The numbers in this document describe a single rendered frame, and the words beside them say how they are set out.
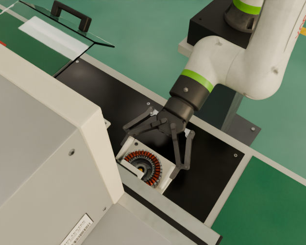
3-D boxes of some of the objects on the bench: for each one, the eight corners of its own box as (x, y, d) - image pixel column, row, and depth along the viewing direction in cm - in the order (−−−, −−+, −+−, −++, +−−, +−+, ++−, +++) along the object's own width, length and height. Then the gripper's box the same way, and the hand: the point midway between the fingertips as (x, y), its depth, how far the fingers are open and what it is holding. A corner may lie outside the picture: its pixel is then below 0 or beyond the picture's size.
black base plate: (78, 60, 100) (76, 55, 98) (243, 157, 81) (245, 153, 79) (-37, 160, 80) (-41, 157, 78) (145, 320, 61) (145, 321, 59)
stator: (136, 147, 79) (136, 140, 75) (170, 168, 75) (171, 163, 72) (110, 178, 74) (109, 173, 71) (145, 203, 71) (144, 199, 67)
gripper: (225, 130, 73) (181, 201, 72) (147, 85, 81) (107, 149, 80) (225, 124, 66) (177, 203, 65) (140, 76, 74) (95, 146, 73)
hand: (141, 169), depth 73 cm, fingers open, 13 cm apart
